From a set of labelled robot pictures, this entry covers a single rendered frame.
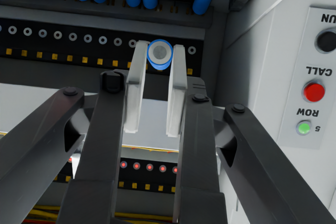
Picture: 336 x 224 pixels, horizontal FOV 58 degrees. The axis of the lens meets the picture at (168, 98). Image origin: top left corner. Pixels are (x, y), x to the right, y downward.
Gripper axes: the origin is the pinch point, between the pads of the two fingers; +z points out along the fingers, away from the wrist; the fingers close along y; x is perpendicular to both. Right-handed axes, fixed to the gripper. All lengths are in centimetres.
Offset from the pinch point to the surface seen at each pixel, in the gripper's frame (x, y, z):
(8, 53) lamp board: -8.2, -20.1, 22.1
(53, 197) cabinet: -34.4, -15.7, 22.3
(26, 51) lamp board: -7.7, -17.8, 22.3
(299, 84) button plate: -1.8, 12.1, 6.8
